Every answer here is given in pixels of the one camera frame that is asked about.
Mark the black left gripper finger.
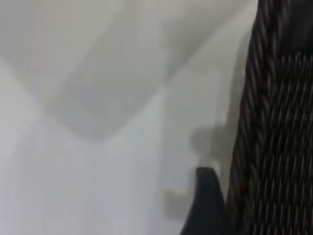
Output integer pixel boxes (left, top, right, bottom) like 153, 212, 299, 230
180, 167, 229, 235

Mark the dark brown woven basket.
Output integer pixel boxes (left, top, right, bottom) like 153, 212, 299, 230
226, 0, 313, 235

